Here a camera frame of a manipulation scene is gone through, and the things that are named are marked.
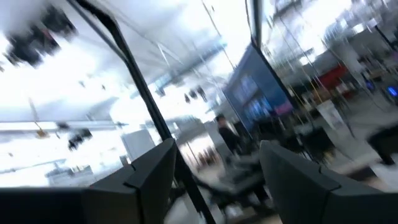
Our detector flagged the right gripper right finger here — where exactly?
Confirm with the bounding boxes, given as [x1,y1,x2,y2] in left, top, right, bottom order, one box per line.
[259,139,398,224]

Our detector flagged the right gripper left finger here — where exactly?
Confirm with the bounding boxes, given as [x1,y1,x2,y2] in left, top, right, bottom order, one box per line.
[0,138,178,224]

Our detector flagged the person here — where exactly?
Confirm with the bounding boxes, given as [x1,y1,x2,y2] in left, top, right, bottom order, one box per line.
[215,114,243,156]

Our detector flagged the computer monitor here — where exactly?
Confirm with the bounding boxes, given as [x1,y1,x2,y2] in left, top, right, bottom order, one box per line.
[221,43,295,132]

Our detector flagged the black aluminium frame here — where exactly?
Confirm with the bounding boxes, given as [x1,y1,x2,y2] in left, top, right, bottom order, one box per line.
[67,0,265,224]

